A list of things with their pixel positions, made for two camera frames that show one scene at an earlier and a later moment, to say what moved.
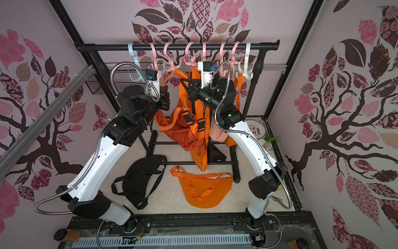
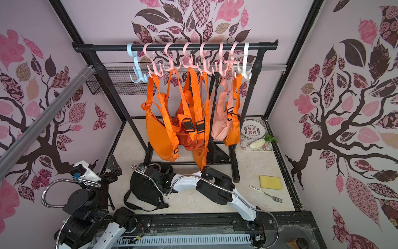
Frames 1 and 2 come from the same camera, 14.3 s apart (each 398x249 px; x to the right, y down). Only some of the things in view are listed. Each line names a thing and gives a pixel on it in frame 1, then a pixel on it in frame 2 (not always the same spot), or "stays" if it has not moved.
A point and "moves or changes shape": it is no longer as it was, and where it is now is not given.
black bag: (140, 180) moves or changes shape
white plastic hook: (247, 74) stays
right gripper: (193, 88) -> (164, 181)
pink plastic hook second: (173, 66) stays
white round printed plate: (257, 127) stays
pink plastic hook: (154, 62) -> (152, 68)
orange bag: (203, 190) moves or changes shape
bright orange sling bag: (231, 139) stays
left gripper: (163, 98) -> (115, 168)
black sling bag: (214, 154) stays
